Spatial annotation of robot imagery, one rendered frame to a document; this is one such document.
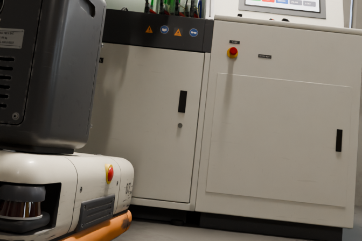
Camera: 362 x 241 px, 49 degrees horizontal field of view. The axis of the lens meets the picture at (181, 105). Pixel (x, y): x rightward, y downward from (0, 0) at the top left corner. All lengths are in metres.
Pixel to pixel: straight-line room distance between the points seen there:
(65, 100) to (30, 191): 0.23
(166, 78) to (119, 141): 0.36
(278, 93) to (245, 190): 0.46
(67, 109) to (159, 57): 1.03
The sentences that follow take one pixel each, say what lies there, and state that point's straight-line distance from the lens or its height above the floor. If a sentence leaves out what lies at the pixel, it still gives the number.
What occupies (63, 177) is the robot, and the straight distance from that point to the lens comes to 0.81.
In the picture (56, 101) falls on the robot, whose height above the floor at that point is 0.39.
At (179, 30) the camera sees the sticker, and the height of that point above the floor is 0.88.
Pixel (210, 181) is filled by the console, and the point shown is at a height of 0.21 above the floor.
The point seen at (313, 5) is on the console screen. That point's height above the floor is 1.18.
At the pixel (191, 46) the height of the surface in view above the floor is 0.81.
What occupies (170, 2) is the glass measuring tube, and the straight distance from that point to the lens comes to 2.48.
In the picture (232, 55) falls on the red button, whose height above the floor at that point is 0.79.
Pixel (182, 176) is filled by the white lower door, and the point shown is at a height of 0.22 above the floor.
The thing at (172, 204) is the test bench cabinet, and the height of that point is 0.09.
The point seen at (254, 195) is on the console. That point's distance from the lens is 1.83.
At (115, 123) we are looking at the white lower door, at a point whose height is 0.42.
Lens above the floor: 0.31
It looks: 7 degrees up
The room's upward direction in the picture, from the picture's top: 6 degrees clockwise
